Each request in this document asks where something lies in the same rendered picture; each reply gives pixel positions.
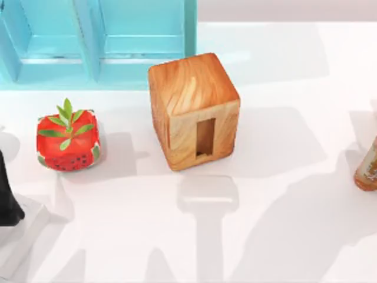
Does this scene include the wooden cube box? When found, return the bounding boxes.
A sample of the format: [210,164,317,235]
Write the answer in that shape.
[147,52,241,172]

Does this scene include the light blue rack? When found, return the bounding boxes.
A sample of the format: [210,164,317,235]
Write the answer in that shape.
[0,0,199,91]

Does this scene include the red watermelon plant pot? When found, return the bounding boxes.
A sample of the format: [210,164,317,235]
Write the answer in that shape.
[36,97,102,172]

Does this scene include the orange bottle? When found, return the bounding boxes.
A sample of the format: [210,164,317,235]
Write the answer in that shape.
[353,140,377,192]

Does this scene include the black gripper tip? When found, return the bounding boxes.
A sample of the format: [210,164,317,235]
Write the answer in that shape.
[0,150,25,228]

